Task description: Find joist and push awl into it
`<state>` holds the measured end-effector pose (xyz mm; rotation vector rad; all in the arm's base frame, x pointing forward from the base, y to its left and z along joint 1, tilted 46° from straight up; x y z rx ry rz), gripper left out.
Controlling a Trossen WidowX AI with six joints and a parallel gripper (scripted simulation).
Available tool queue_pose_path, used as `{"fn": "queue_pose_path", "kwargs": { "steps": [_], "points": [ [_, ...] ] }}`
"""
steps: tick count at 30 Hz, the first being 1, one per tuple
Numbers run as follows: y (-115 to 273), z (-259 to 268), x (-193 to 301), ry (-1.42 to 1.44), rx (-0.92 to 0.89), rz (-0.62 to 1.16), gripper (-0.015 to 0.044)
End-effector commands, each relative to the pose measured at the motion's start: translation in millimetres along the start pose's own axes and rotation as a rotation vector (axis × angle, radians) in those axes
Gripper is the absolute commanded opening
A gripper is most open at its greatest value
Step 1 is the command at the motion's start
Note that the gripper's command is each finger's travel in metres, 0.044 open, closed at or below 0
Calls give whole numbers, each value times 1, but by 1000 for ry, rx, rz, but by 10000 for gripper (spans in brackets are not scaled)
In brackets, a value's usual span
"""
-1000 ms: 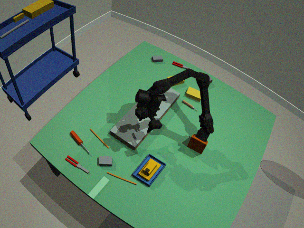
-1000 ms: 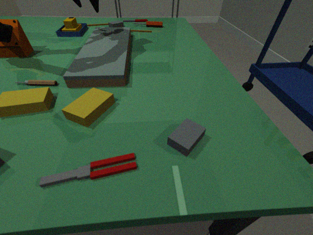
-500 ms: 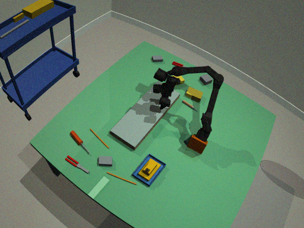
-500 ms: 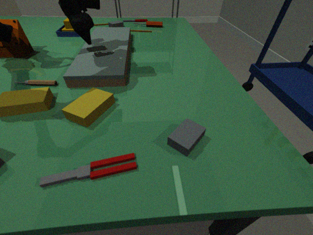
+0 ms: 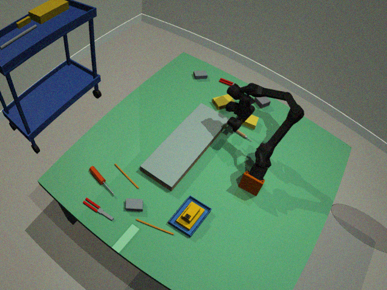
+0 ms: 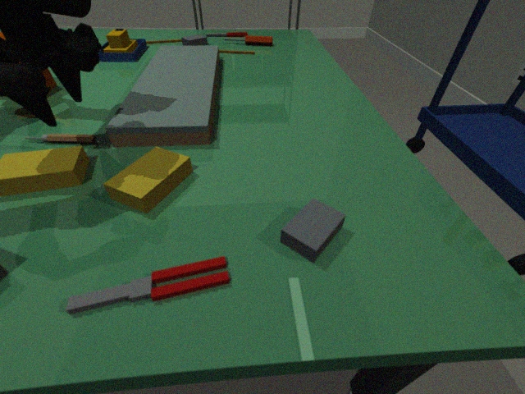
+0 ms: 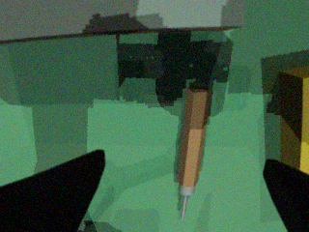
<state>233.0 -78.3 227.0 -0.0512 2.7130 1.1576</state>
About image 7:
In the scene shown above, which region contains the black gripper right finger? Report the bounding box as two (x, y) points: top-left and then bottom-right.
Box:
(263, 159), (309, 232)

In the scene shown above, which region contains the grey rectangular panel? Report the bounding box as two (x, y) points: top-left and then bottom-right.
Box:
(0, 0), (246, 44)

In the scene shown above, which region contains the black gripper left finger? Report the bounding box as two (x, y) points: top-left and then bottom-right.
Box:
(0, 150), (106, 232)

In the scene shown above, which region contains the yellow rectangular block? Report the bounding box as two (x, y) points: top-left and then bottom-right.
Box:
(280, 66), (309, 174)

